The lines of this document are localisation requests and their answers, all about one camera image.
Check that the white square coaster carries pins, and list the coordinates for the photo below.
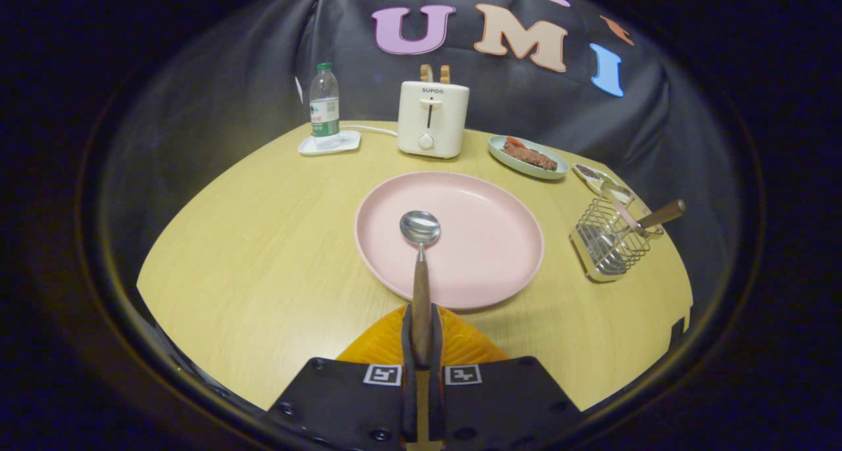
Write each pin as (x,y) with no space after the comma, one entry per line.
(348,143)

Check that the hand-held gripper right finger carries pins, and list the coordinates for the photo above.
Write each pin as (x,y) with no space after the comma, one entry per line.
(500,405)

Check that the light green plate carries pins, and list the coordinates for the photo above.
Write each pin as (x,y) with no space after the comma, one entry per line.
(520,166)

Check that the toast slice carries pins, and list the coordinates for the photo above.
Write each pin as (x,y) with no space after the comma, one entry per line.
(427,73)
(445,75)

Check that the white divided condiment dish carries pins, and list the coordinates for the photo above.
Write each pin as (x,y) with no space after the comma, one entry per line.
(592,176)

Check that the clear plastic water bottle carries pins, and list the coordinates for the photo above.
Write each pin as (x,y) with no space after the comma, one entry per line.
(324,109)

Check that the pink plate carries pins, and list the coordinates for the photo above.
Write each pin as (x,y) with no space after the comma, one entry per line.
(487,240)

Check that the red tomato slice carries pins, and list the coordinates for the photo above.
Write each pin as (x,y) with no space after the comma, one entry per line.
(515,142)

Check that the black backdrop cloth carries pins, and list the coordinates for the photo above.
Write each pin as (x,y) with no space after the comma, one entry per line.
(230,96)

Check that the white toaster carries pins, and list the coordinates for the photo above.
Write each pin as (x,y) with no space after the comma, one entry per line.
(447,122)

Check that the brown meat slice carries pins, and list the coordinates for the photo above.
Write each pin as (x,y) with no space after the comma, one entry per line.
(529,156)

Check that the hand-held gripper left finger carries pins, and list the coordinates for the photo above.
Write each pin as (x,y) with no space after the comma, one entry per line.
(339,405)

